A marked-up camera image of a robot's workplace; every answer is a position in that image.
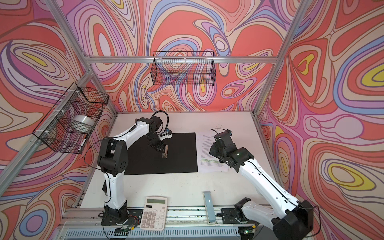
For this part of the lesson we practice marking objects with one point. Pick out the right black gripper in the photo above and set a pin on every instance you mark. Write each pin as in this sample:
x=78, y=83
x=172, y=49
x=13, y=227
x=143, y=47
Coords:
x=213, y=149

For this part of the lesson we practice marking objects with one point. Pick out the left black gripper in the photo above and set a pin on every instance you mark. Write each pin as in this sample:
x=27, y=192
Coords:
x=159, y=147

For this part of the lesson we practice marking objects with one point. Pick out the blue file folder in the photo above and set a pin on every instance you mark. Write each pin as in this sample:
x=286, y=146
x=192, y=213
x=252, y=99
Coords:
x=180, y=156

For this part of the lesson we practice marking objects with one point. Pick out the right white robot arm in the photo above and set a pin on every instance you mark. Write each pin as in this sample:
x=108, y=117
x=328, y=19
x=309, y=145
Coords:
x=287, y=217

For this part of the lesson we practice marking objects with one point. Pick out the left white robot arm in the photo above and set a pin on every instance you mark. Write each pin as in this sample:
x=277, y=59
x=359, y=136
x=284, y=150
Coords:
x=113, y=156

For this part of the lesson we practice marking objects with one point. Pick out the white desk calculator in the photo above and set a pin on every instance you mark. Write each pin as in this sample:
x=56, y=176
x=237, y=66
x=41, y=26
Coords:
x=154, y=213

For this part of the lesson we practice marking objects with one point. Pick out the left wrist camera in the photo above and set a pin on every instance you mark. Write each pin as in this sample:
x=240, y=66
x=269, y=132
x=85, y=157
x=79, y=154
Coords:
x=167, y=134

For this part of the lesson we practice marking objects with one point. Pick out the black wire basket back wall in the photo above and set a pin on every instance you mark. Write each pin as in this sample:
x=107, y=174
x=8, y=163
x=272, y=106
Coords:
x=186, y=68

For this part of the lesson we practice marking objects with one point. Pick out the black wire basket wall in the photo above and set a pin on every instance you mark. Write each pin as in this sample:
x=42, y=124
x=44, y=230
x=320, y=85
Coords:
x=186, y=68
x=57, y=134

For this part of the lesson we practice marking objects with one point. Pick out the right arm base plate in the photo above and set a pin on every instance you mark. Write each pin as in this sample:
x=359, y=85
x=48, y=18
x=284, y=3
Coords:
x=233, y=216

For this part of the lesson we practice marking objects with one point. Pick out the black wire basket left wall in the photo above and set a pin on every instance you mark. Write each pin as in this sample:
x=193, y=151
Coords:
x=57, y=134

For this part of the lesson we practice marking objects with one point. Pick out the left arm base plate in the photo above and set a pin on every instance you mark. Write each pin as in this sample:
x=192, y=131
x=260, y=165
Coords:
x=132, y=218

